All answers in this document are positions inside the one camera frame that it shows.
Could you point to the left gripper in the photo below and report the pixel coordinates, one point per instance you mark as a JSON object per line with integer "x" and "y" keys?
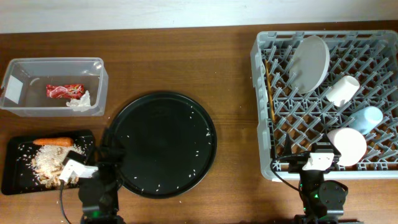
{"x": 115, "y": 152}

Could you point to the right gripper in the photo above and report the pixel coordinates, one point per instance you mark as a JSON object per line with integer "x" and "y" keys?
{"x": 296, "y": 163}

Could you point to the orange carrot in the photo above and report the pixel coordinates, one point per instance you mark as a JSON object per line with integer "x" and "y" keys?
{"x": 64, "y": 142}

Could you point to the white tissue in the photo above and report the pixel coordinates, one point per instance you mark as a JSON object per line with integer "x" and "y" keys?
{"x": 80, "y": 105}

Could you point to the light blue cup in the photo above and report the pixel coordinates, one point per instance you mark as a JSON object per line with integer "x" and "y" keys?
{"x": 366, "y": 119}

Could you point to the pile of rice and shells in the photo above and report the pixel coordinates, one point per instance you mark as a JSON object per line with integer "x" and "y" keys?
{"x": 47, "y": 164}

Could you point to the white cup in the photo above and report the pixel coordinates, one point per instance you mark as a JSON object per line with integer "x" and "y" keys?
{"x": 343, "y": 90}

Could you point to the red snack wrapper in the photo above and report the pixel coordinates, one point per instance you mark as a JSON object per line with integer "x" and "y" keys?
{"x": 73, "y": 91}

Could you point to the grey plate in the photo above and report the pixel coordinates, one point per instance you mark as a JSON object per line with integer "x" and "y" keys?
{"x": 310, "y": 64}

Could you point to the wooden chopstick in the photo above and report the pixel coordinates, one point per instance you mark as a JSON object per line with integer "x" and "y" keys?
{"x": 268, "y": 81}

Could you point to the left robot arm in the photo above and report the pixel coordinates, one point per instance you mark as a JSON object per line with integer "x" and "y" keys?
{"x": 98, "y": 184}

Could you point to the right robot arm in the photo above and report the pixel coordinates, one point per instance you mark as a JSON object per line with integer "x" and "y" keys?
{"x": 322, "y": 199}

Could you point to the grey dishwasher rack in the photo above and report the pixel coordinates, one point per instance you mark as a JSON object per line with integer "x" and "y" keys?
{"x": 370, "y": 56}

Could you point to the round black serving tray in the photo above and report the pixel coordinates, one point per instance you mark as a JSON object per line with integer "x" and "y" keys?
{"x": 170, "y": 144}

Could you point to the black rectangular tray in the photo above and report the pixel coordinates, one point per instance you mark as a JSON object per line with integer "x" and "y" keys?
{"x": 19, "y": 176}

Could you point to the clear plastic bin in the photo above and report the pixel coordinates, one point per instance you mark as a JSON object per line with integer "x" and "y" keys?
{"x": 24, "y": 85}

